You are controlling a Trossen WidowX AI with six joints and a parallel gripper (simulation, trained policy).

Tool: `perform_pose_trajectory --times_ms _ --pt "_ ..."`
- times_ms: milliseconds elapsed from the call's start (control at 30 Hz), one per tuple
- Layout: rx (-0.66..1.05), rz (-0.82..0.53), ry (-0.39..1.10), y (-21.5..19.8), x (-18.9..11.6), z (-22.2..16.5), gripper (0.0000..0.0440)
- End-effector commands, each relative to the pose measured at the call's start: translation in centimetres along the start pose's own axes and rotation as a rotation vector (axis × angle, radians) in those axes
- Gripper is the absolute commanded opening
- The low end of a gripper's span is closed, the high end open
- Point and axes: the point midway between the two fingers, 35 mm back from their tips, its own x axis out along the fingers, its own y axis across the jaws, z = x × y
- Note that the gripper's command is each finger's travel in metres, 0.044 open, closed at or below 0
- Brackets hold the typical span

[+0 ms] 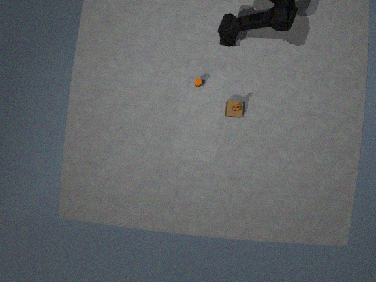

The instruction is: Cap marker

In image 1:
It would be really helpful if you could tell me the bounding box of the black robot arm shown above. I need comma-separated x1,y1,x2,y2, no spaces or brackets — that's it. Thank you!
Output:
218,0,298,47

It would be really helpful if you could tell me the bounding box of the brown wooden block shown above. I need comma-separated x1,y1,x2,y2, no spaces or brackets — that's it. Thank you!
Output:
225,100,243,118

